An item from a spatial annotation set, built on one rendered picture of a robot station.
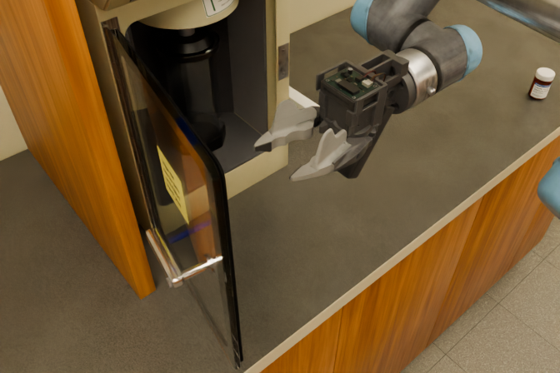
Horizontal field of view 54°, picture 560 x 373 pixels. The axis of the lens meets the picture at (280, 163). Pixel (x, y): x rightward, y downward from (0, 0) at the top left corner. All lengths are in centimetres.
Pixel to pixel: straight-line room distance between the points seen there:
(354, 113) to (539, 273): 175
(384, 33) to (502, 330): 149
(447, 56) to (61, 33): 48
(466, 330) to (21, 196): 151
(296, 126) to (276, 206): 40
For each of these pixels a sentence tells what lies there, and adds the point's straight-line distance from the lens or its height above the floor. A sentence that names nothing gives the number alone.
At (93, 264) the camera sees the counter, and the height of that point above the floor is 94.
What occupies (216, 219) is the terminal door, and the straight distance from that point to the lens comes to 54.
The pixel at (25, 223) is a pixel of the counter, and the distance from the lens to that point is 114.
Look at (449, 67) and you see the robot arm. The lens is 78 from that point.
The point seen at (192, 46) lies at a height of 125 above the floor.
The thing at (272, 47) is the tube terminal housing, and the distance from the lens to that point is 98.
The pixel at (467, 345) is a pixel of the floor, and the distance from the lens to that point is 206.
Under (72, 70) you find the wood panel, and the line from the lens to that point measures 65.
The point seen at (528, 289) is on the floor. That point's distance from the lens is 227.
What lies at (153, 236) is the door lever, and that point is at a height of 121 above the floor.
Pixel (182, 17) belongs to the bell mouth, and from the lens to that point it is 84.
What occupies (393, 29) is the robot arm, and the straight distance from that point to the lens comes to 82.
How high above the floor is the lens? 173
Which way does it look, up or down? 44 degrees down
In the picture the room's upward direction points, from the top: straight up
